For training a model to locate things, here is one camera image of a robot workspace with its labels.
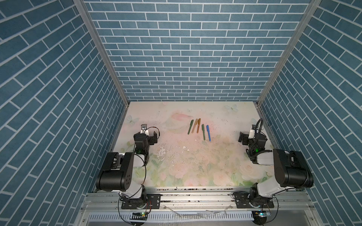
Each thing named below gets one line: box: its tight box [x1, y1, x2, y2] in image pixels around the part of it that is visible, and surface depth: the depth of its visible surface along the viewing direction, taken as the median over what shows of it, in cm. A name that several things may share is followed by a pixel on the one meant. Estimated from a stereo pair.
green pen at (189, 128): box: [187, 119, 194, 135], surface depth 107 cm
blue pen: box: [205, 124, 212, 142], surface depth 105 cm
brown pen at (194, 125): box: [191, 118, 198, 134], surface depth 107 cm
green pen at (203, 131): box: [201, 123, 206, 141], surface depth 106 cm
